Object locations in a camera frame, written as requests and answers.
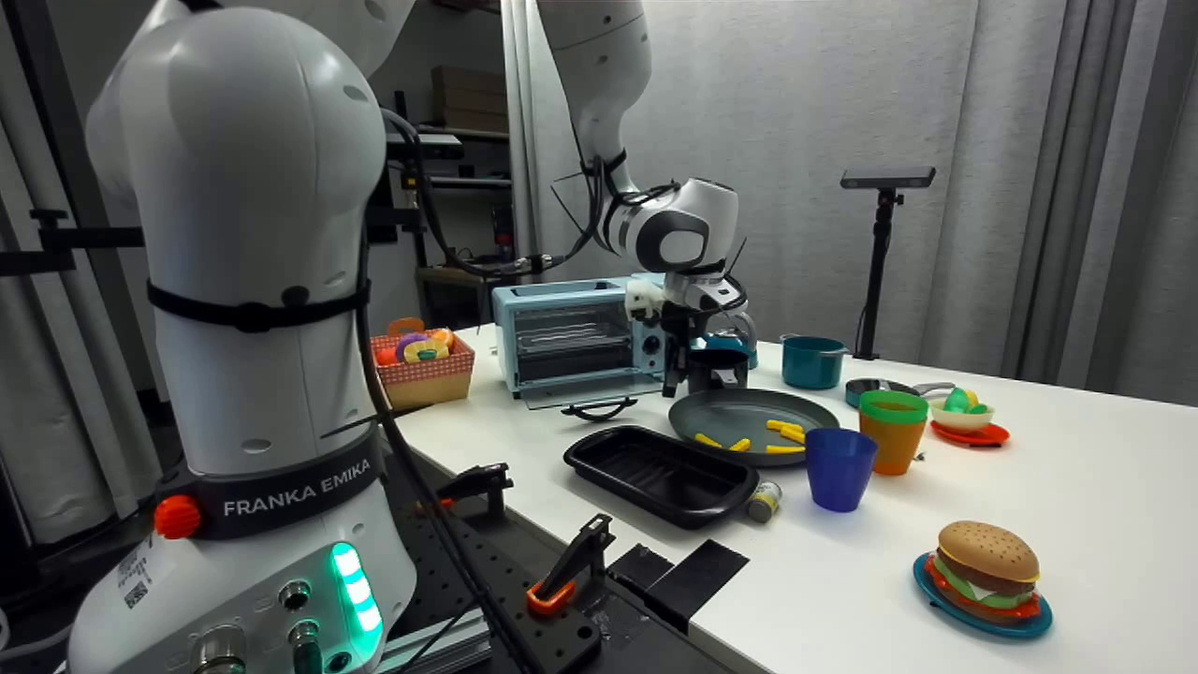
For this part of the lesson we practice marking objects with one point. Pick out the background shelf rack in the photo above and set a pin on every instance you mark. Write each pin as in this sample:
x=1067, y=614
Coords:
x=450, y=192

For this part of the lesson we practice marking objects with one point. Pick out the orange black clamp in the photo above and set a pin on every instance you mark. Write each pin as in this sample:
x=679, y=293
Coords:
x=564, y=582

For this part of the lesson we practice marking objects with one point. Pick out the orange cup green rim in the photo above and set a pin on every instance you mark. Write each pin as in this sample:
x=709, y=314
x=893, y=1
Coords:
x=896, y=426

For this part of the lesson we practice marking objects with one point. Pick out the toy hamburger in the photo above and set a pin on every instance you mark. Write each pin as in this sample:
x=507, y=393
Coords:
x=986, y=570

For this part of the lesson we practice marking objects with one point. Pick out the red plate with toy food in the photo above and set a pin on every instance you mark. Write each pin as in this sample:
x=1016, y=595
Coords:
x=961, y=419

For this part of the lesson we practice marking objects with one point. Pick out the teal burger plate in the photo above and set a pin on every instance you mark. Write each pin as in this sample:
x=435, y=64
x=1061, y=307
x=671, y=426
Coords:
x=973, y=624

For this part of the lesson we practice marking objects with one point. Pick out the small black clamp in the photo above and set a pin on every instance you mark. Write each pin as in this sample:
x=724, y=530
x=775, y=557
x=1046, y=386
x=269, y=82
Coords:
x=476, y=492

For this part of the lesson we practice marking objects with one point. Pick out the light blue toaster oven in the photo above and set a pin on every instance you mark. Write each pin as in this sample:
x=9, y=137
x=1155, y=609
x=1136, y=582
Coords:
x=583, y=336

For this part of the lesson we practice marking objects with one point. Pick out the black rectangular baking tray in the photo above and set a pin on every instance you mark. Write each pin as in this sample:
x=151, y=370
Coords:
x=664, y=478

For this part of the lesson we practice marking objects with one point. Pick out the wooden basket with toys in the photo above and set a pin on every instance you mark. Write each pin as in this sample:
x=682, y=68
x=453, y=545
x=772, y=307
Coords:
x=422, y=366

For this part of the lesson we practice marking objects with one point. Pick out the dark small pan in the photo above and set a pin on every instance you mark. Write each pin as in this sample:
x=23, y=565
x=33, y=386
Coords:
x=860, y=386

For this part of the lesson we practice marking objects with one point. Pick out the black tripod stand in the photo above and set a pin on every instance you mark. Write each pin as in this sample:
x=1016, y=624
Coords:
x=890, y=185

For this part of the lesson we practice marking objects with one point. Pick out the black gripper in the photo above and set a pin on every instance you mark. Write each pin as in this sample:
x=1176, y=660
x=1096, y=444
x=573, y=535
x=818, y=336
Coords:
x=693, y=310

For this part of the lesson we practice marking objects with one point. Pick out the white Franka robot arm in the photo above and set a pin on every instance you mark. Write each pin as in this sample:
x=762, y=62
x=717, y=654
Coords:
x=246, y=137

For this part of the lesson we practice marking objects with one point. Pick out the black coffee pot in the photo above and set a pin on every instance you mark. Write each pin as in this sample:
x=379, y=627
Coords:
x=722, y=353

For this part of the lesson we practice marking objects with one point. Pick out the yellow toy fries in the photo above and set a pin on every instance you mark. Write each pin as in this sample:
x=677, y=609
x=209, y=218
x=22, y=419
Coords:
x=755, y=435

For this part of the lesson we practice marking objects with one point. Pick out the teal pot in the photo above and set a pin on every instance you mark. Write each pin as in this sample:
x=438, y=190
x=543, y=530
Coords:
x=809, y=361

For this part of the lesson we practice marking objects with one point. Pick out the blue plastic cup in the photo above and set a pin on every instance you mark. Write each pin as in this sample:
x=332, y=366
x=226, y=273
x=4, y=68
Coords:
x=840, y=466

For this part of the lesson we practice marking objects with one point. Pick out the black oven handle piece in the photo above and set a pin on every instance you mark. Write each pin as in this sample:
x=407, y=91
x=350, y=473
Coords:
x=602, y=411

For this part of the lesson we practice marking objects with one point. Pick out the small green grey jar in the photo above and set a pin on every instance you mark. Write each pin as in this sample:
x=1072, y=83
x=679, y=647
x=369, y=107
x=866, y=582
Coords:
x=767, y=505

